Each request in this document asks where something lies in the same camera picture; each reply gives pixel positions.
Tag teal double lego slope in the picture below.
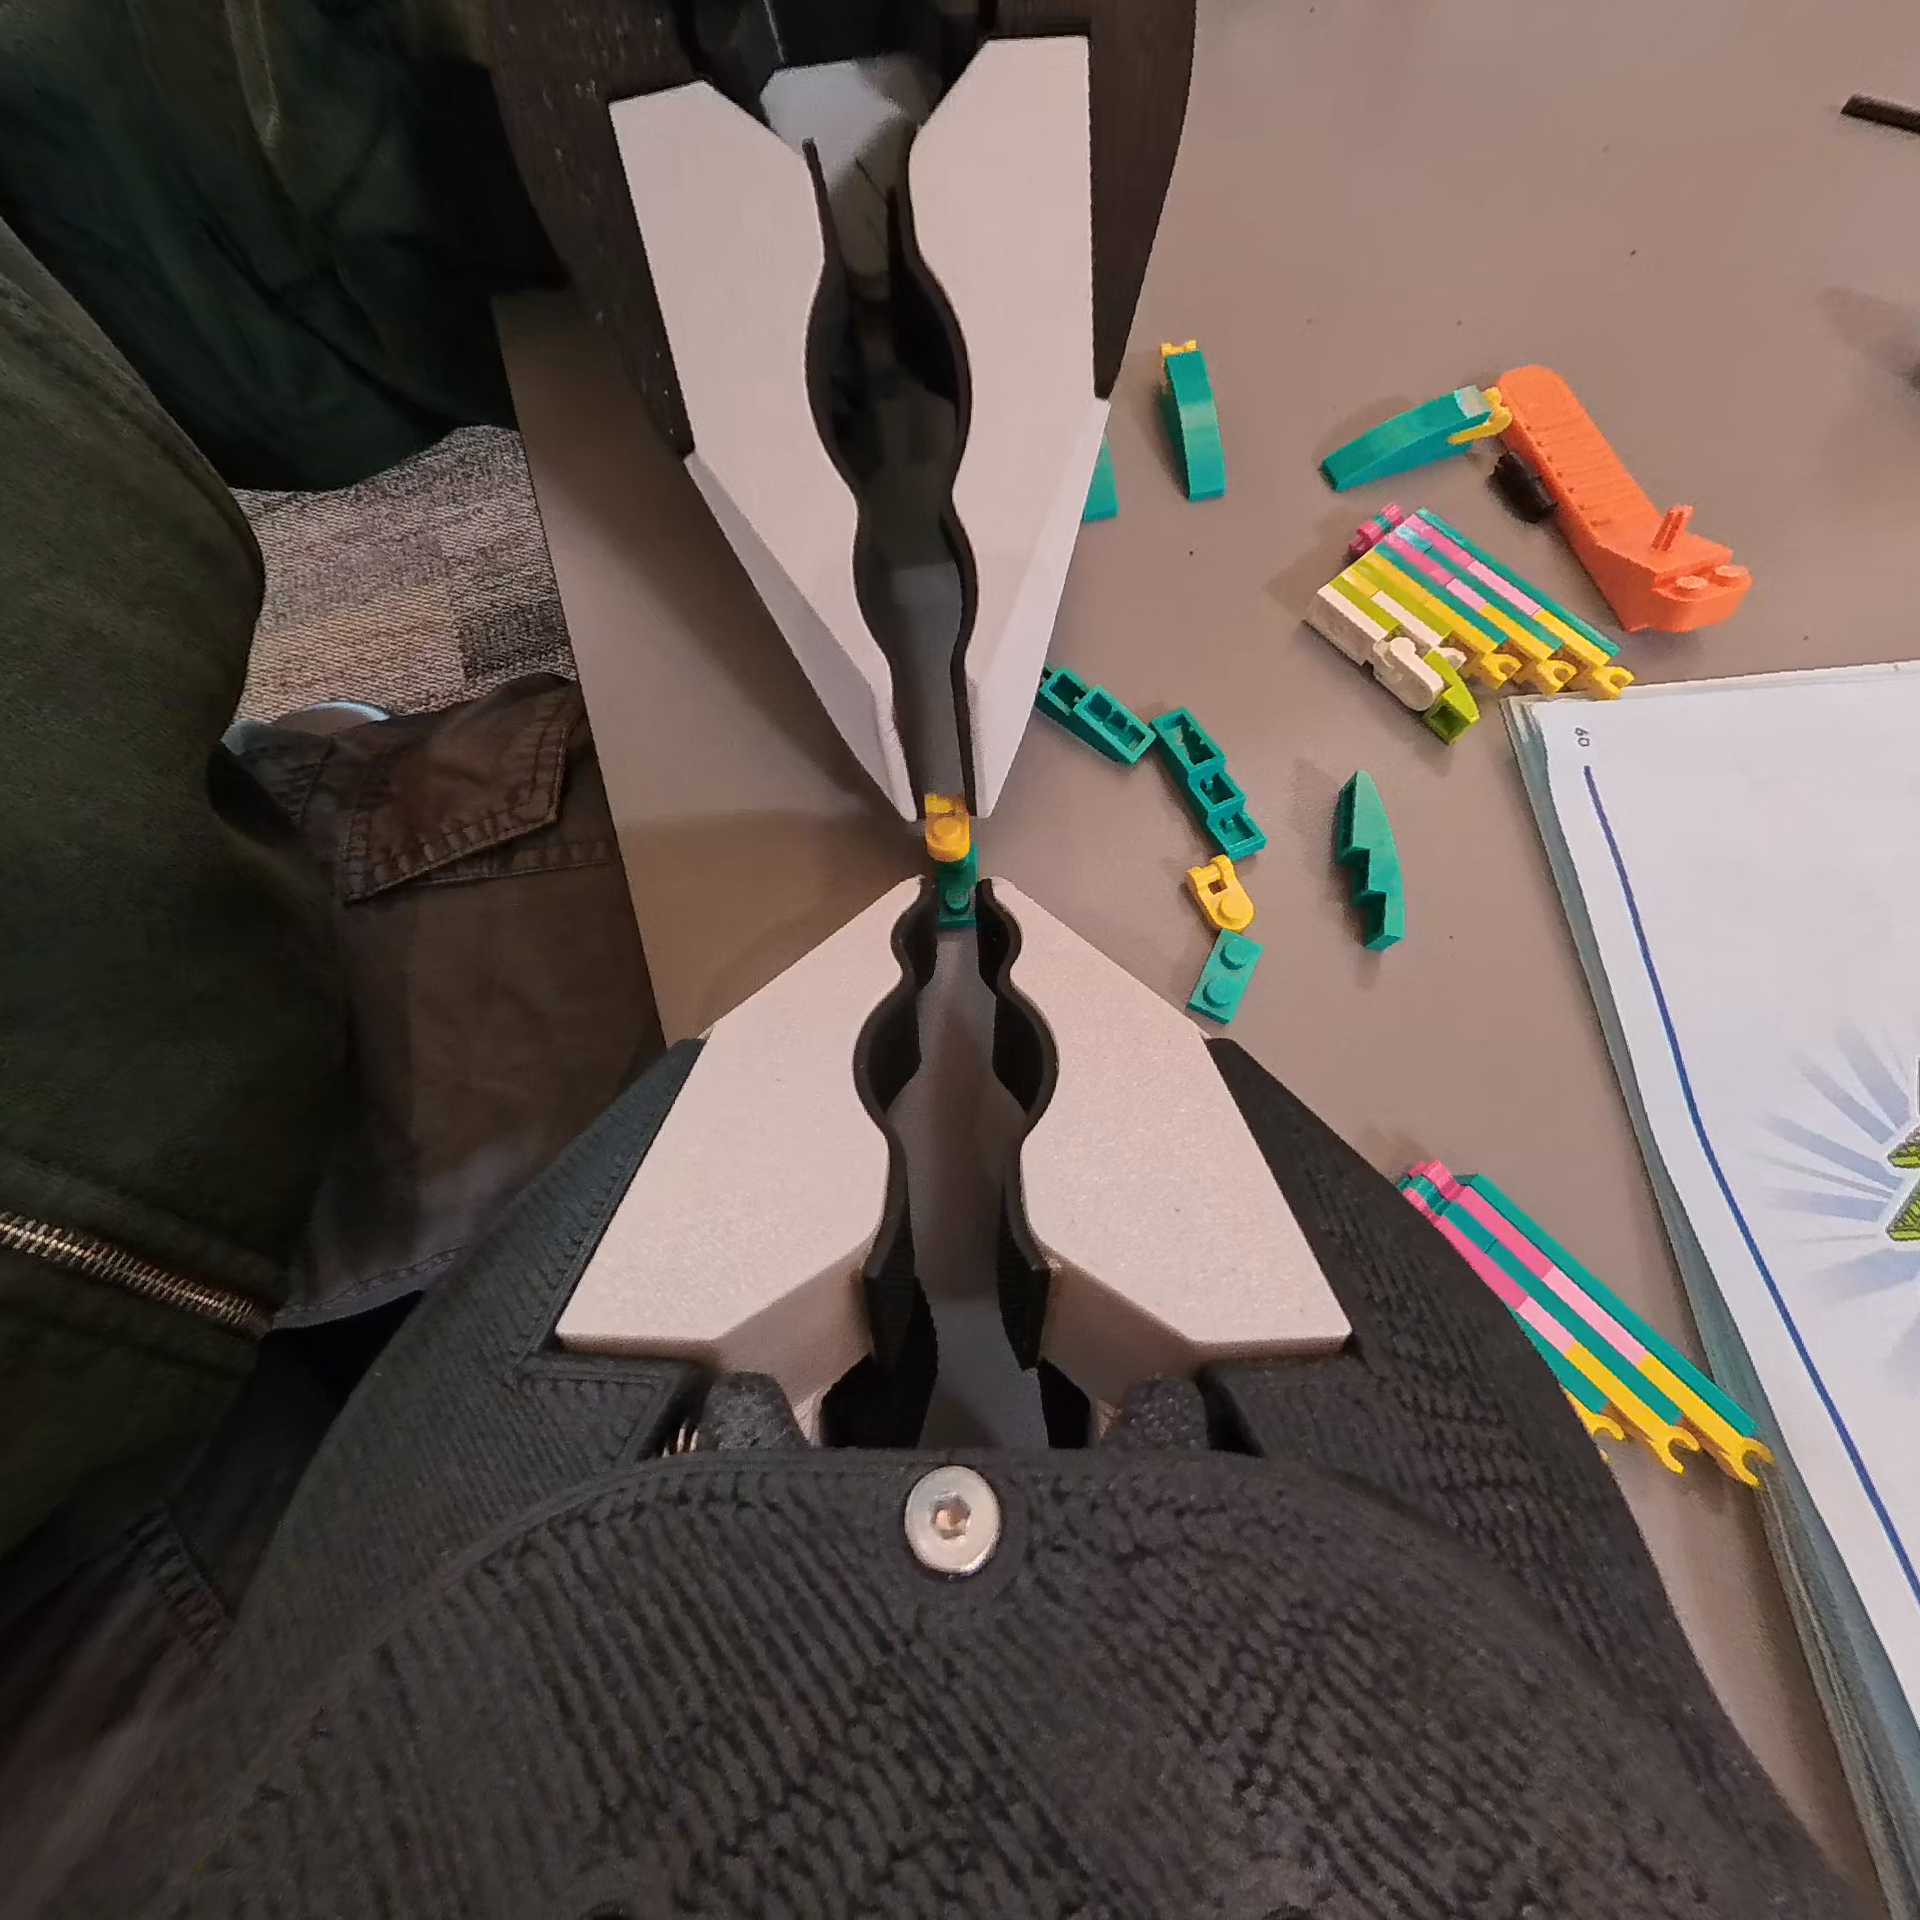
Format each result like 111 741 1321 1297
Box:
1034 661 1155 762

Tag lego instruction booklet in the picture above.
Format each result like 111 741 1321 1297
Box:
1504 660 1920 1905

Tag white lime striped lego assembly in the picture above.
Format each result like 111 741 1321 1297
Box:
1303 503 1636 746

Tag teal lego fin piece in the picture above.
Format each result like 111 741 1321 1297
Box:
1336 770 1408 954

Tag orange brick separator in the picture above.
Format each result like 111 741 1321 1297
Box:
1494 363 1754 632

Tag teal lego slope with clip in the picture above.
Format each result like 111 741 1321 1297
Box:
1320 384 1507 493

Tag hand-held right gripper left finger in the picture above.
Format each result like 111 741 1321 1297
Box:
556 877 941 1443

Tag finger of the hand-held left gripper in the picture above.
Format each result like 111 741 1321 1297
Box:
902 32 1118 821
606 79 924 821

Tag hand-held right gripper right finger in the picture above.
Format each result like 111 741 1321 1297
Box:
975 877 1356 1443

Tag teal pink striped lego assembly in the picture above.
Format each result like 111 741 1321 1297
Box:
1397 1160 1775 1488

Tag teal lego plate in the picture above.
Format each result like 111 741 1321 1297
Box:
1185 929 1265 1026

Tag person's grey trousers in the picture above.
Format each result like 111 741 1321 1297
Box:
0 672 671 1920

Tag person's green jacket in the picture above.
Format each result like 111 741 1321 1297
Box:
0 226 348 1560

